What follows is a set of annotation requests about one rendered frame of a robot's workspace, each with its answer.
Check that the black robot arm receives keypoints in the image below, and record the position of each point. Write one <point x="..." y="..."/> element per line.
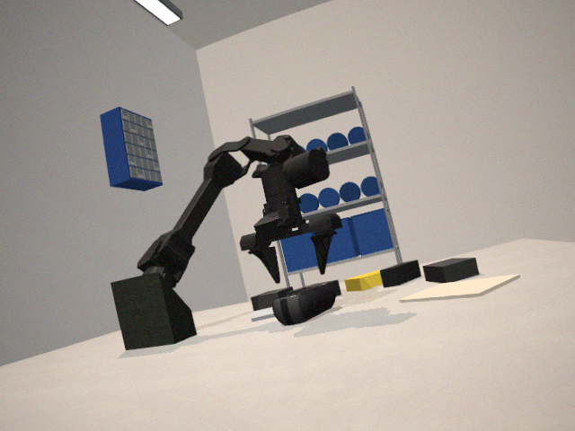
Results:
<point x="289" y="167"/>

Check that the cream flat board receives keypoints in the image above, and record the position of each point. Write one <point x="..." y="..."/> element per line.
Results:
<point x="463" y="289"/>

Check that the yellow rectangular block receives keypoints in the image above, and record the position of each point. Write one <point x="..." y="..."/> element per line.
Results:
<point x="362" y="282"/>

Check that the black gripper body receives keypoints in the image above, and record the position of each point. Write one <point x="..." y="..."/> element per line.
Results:
<point x="320" y="224"/>

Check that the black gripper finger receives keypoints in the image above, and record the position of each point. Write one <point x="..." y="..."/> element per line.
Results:
<point x="268" y="257"/>
<point x="322" y="243"/>

